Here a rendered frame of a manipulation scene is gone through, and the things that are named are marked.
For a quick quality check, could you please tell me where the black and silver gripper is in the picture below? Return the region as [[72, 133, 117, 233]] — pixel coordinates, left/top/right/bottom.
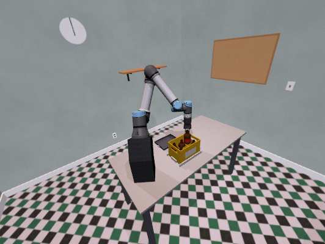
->
[[184, 113, 192, 132]]

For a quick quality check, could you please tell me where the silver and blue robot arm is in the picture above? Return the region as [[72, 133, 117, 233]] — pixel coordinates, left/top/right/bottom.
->
[[131, 65, 192, 138]]

